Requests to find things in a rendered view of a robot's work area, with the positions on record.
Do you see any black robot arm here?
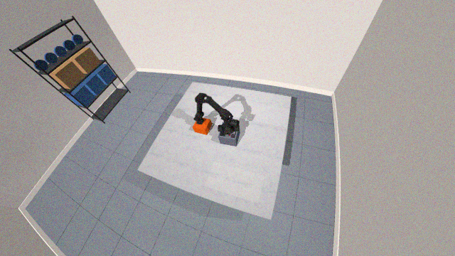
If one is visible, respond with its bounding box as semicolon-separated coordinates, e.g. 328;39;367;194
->
194;93;240;134

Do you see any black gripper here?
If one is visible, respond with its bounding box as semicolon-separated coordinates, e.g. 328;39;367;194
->
218;125;239;132

